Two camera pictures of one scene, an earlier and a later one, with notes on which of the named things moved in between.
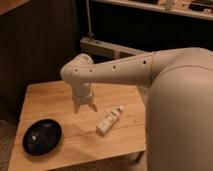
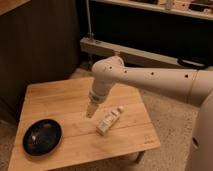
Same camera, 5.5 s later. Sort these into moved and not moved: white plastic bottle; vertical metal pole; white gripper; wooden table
Moved: white gripper
Not moved: wooden table; vertical metal pole; white plastic bottle
